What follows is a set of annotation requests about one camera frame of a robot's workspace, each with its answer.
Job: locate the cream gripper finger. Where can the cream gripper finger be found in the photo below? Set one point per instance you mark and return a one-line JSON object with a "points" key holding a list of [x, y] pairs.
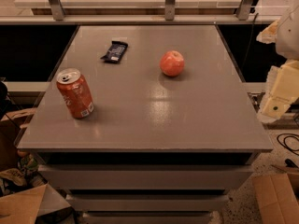
{"points": [[269, 34], [281, 91]]}

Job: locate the red apple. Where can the red apple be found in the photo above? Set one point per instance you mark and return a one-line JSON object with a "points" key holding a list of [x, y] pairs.
{"points": [[172, 63]]}

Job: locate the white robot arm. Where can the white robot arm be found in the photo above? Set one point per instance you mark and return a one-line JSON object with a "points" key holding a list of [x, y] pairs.
{"points": [[287, 43]]}

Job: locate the red coke can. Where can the red coke can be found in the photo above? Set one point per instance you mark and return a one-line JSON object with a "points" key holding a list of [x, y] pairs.
{"points": [[74, 88]]}

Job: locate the cardboard box lower right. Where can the cardboard box lower right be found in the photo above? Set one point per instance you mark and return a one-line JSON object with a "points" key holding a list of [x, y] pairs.
{"points": [[278, 196]]}

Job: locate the cardboard box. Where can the cardboard box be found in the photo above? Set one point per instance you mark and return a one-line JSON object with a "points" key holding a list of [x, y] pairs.
{"points": [[12, 126], [278, 196], [25, 206]]}

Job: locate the grey drawer cabinet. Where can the grey drawer cabinet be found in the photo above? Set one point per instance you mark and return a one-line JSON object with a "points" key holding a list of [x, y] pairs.
{"points": [[156, 149]]}

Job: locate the dark blue snack bar wrapper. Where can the dark blue snack bar wrapper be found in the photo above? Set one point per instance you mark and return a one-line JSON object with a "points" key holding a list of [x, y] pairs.
{"points": [[115, 52]]}

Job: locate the cardboard box lower left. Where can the cardboard box lower left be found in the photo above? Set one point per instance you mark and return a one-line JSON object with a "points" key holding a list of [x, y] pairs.
{"points": [[25, 206]]}

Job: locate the cardboard box left side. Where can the cardboard box left side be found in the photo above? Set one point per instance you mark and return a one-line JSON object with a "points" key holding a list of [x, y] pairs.
{"points": [[12, 126]]}

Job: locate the metal railing frame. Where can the metal railing frame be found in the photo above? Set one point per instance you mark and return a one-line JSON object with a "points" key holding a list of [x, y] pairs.
{"points": [[137, 11]]}

